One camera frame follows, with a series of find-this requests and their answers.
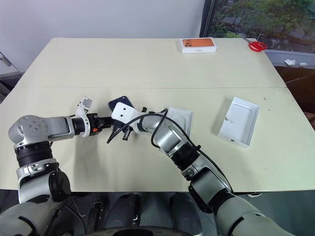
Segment dark round rim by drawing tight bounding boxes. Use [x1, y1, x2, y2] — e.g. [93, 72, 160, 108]
[97, 225, 220, 236]

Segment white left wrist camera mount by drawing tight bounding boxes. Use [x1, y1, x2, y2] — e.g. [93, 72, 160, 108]
[75, 96, 95, 137]

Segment grey window sill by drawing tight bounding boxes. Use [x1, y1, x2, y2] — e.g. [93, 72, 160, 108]
[265, 49, 315, 67]

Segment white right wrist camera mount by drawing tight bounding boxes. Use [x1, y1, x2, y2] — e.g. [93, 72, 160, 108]
[110, 102, 146, 135]

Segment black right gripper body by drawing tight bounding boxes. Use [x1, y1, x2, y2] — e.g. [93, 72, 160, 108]
[112, 119, 131, 135]

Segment red handled scissors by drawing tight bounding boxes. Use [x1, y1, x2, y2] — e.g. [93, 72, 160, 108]
[243, 37, 268, 53]

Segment black window frame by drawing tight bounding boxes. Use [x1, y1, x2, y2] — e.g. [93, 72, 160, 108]
[199, 0, 218, 38]

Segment orange phone retail box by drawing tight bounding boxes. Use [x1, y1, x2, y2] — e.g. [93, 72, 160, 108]
[178, 37, 218, 55]

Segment dark blue phone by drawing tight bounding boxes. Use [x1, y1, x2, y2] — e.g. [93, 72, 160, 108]
[108, 95, 135, 112]

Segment white phone box lid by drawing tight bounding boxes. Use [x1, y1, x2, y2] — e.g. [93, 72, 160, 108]
[217, 96, 261, 149]

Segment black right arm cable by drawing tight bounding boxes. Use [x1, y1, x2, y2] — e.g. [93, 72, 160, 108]
[127, 108, 263, 197]

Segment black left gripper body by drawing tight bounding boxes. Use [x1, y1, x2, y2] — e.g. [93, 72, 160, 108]
[87, 113, 104, 136]

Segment white phone box base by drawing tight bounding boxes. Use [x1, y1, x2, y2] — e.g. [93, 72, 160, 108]
[168, 106, 194, 137]

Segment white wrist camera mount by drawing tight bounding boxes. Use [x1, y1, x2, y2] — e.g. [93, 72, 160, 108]
[75, 96, 95, 137]
[110, 102, 146, 135]

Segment dark rounded robot leg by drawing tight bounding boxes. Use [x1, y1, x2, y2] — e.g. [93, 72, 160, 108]
[105, 193, 143, 230]
[170, 192, 219, 236]

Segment grey chair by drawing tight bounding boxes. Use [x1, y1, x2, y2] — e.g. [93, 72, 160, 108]
[0, 51, 21, 104]

